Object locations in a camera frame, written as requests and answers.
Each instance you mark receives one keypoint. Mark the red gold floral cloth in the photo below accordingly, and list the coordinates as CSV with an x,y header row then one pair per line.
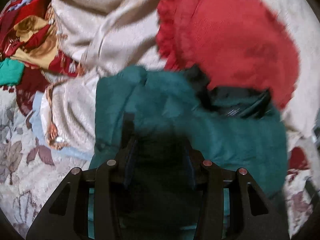
x,y
29,34

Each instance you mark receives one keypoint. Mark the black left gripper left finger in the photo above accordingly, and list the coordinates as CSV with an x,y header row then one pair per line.
x,y
65,214

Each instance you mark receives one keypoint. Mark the teal quilted puffer jacket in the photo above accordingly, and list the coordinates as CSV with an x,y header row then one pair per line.
x,y
243,130

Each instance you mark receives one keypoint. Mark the beige patterned bed cover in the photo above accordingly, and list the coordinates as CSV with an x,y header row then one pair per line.
x,y
105,36

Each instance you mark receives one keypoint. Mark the floral white red blanket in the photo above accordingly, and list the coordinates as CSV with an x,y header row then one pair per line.
x,y
30,172

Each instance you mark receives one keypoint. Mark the bright green cloth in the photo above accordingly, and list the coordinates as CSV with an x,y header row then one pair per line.
x,y
11,72

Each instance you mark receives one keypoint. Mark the light blue cloth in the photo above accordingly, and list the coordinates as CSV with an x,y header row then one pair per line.
x,y
36,124

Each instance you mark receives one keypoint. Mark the red ruffled heart pillow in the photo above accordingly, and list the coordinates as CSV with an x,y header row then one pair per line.
x,y
236,43

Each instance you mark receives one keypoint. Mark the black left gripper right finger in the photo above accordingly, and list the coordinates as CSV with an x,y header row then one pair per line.
x,y
231,204

